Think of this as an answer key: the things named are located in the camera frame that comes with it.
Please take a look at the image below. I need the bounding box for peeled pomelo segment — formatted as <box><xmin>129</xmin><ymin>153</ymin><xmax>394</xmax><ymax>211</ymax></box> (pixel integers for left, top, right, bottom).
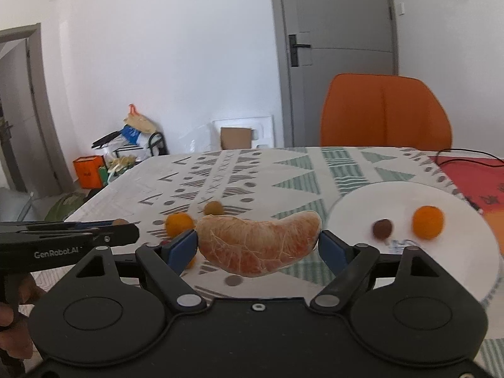
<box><xmin>196</xmin><ymin>210</ymin><xmax>322</xmax><ymax>277</ymax></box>

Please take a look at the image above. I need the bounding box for yellowish bundle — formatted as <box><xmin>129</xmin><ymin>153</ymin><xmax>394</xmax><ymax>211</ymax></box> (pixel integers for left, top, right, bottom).
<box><xmin>106</xmin><ymin>157</ymin><xmax>138</xmax><ymax>174</ymax></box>

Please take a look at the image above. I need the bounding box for cardboard box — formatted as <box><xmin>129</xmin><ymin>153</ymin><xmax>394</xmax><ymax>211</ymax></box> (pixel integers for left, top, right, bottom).
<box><xmin>220</xmin><ymin>127</ymin><xmax>253</xmax><ymax>150</ymax></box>

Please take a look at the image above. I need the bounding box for patterned tablecloth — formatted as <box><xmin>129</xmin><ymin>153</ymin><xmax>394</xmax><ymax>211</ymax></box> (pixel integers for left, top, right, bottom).
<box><xmin>63</xmin><ymin>146</ymin><xmax>504</xmax><ymax>378</ymax></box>

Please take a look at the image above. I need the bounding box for grey door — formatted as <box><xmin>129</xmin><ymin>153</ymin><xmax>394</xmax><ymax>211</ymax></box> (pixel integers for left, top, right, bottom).
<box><xmin>269</xmin><ymin>0</ymin><xmax>399</xmax><ymax>148</ymax></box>

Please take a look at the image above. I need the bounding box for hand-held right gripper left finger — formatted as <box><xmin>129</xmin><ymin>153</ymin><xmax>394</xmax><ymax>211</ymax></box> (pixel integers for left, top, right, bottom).
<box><xmin>74</xmin><ymin>228</ymin><xmax>208</xmax><ymax>312</ymax></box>

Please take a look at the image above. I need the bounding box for black cable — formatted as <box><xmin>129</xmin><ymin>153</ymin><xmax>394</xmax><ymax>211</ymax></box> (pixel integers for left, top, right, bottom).
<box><xmin>435</xmin><ymin>148</ymin><xmax>504</xmax><ymax>168</ymax></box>

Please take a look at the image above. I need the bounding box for beige bag with orange handles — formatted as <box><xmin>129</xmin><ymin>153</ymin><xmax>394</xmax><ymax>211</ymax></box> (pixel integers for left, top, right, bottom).
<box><xmin>125</xmin><ymin>104</ymin><xmax>158</xmax><ymax>135</ymax></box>

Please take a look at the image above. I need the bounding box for white round plate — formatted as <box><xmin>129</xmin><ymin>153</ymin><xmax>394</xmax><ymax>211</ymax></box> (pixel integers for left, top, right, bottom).
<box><xmin>328</xmin><ymin>183</ymin><xmax>504</xmax><ymax>312</ymax></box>

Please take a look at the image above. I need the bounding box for medium orange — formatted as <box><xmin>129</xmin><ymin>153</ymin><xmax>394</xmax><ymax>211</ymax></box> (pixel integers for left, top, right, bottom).
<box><xmin>164</xmin><ymin>213</ymin><xmax>195</xmax><ymax>238</ymax></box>

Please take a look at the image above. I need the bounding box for blue and white bag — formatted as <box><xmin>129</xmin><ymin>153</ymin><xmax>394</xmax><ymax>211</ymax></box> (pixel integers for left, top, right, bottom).
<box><xmin>120</xmin><ymin>125</ymin><xmax>142</xmax><ymax>144</ymax></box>

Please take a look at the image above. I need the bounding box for orange box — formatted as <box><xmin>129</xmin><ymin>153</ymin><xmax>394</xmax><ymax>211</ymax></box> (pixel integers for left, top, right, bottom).
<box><xmin>73</xmin><ymin>155</ymin><xmax>106</xmax><ymax>190</ymax></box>

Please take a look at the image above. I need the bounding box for green bag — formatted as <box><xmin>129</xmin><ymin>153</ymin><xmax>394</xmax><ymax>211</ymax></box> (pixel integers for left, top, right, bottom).
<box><xmin>44</xmin><ymin>192</ymin><xmax>89</xmax><ymax>222</ymax></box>

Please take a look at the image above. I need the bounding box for black folded umbrella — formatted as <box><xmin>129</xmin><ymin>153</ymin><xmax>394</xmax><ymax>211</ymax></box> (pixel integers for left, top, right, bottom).
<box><xmin>92</xmin><ymin>128</ymin><xmax>127</xmax><ymax>149</ymax></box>

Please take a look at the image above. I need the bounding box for black metal cart handle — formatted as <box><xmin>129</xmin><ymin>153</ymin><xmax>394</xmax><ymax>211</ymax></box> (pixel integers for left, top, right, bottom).
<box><xmin>147</xmin><ymin>132</ymin><xmax>170</xmax><ymax>157</ymax></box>

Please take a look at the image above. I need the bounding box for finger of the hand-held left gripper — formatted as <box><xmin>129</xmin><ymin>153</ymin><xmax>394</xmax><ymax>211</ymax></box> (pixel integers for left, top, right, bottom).
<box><xmin>0</xmin><ymin>220</ymin><xmax>119</xmax><ymax>232</ymax></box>

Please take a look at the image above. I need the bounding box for white board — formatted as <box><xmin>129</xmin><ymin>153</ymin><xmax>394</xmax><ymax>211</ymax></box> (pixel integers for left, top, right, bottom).
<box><xmin>212</xmin><ymin>115</ymin><xmax>274</xmax><ymax>151</ymax></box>

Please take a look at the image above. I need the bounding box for orange chair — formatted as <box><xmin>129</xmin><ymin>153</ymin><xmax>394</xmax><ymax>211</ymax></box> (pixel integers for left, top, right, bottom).
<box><xmin>320</xmin><ymin>73</ymin><xmax>453</xmax><ymax>152</ymax></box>

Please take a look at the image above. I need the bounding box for grey doorway frame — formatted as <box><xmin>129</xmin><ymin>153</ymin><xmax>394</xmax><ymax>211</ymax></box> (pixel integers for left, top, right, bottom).
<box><xmin>0</xmin><ymin>24</ymin><xmax>73</xmax><ymax>198</ymax></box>

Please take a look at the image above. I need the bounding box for person's left hand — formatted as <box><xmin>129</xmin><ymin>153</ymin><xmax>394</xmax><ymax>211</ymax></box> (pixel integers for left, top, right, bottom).
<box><xmin>0</xmin><ymin>275</ymin><xmax>46</xmax><ymax>378</ymax></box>

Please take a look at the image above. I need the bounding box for large orange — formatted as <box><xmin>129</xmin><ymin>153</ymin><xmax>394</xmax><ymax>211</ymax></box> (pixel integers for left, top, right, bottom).
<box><xmin>412</xmin><ymin>205</ymin><xmax>445</xmax><ymax>241</ymax></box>

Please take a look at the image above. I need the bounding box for black door handle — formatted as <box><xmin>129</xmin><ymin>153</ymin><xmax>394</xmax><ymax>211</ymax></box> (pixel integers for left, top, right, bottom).
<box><xmin>288</xmin><ymin>34</ymin><xmax>313</xmax><ymax>67</ymax></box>

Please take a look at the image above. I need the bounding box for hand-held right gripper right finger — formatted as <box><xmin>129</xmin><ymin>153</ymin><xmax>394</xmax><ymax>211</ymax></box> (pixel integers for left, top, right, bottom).
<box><xmin>310</xmin><ymin>229</ymin><xmax>438</xmax><ymax>313</ymax></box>

